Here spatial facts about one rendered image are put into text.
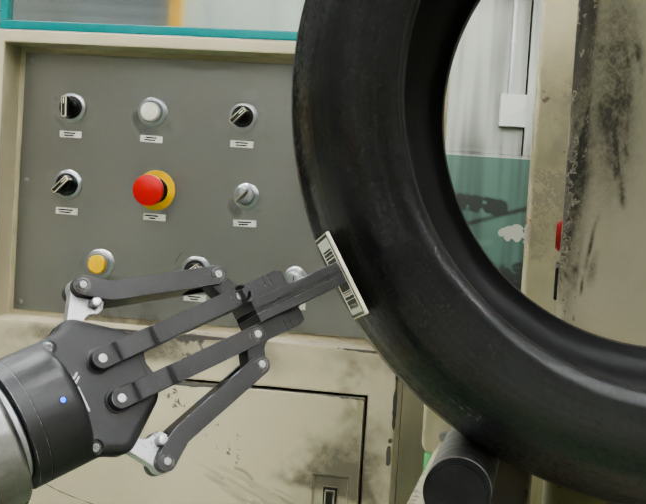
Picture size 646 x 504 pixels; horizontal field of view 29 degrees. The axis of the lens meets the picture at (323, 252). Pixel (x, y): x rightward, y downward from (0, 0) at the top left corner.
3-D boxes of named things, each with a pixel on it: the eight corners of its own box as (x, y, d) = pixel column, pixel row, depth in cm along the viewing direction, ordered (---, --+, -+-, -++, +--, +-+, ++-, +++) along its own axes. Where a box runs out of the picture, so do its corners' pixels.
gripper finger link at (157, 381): (106, 389, 72) (116, 411, 71) (266, 319, 77) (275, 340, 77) (86, 400, 75) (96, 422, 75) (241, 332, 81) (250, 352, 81)
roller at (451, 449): (471, 376, 116) (518, 391, 115) (457, 422, 116) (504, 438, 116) (433, 450, 82) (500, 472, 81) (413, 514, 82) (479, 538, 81)
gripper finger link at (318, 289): (255, 311, 78) (260, 322, 78) (342, 271, 81) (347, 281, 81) (236, 322, 80) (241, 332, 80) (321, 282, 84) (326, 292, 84)
